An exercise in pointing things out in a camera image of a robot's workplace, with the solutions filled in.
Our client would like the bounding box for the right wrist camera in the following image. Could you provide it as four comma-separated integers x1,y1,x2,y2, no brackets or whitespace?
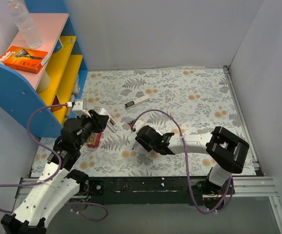
134,120,146,132

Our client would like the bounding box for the blue yellow shelf unit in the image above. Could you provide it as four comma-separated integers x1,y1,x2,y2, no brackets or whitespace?
0,0,88,138

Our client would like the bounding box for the purple cable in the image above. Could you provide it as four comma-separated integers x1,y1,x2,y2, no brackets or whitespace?
0,102,108,222
130,109,234,215

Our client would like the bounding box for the red box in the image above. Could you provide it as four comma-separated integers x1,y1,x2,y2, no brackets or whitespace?
87,133,101,148

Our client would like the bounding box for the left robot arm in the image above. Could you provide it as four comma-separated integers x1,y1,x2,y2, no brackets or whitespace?
0,110,110,234

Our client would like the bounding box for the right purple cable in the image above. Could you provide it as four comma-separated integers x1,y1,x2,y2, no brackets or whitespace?
130,109,234,215

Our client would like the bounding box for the pile of batteries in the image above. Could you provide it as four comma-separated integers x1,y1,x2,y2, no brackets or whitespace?
128,120,135,132

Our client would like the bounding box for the orange razor box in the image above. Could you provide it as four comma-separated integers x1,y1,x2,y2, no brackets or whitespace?
0,46,50,74

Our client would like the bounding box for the floral table mat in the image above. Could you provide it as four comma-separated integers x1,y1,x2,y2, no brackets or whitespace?
31,68,257,177

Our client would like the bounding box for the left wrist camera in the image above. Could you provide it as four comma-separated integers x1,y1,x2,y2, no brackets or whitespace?
72,99,90,117

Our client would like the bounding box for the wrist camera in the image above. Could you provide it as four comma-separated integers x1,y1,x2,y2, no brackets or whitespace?
134,120,146,132
72,99,90,117

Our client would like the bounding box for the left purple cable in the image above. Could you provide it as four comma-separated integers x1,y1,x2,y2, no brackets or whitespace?
0,102,108,222

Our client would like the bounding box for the white remote control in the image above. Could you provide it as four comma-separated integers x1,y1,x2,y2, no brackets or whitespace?
99,108,118,133

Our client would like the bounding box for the clear plastic bottle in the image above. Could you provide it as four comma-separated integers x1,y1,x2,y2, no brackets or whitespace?
7,0,43,49

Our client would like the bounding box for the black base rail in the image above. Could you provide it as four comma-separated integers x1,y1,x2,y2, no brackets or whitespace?
77,176,218,206

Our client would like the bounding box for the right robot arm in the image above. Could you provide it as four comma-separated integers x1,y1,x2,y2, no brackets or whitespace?
132,124,249,194

